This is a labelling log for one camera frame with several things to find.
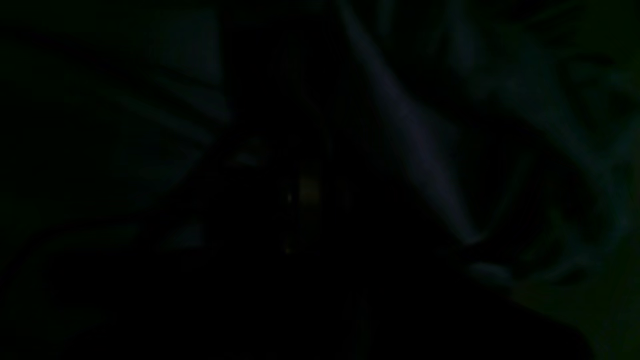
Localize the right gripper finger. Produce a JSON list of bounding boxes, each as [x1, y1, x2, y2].
[[282, 170, 323, 256]]

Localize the dark navy t-shirt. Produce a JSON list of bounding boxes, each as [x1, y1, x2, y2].
[[98, 0, 639, 292]]

